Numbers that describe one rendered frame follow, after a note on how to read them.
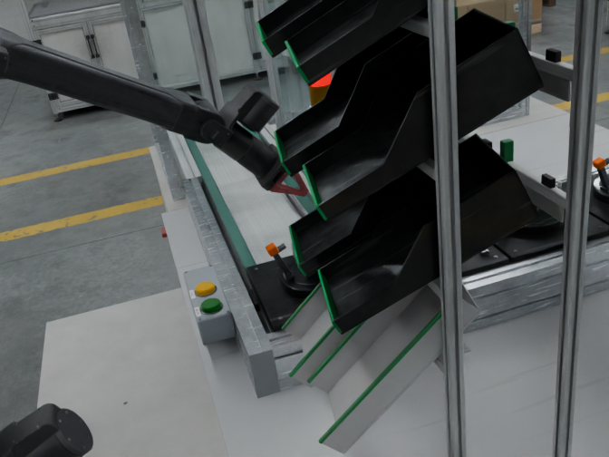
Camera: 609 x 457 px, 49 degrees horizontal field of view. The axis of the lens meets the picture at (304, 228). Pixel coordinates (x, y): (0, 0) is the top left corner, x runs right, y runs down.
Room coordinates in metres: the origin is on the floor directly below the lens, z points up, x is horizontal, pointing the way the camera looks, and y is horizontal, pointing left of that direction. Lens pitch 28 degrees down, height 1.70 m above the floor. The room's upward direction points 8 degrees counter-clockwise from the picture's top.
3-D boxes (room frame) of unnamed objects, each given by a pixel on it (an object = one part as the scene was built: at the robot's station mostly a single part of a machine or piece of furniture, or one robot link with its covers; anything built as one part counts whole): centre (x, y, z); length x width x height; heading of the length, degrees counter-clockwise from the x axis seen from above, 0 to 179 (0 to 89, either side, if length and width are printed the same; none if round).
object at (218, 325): (1.21, 0.22, 0.93); 0.21 x 0.07 x 0.06; 13
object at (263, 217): (1.47, 0.04, 0.91); 0.84 x 0.28 x 0.10; 13
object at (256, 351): (1.41, 0.21, 0.91); 0.89 x 0.06 x 0.11; 13
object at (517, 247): (1.29, -0.49, 1.01); 0.24 x 0.24 x 0.13; 13
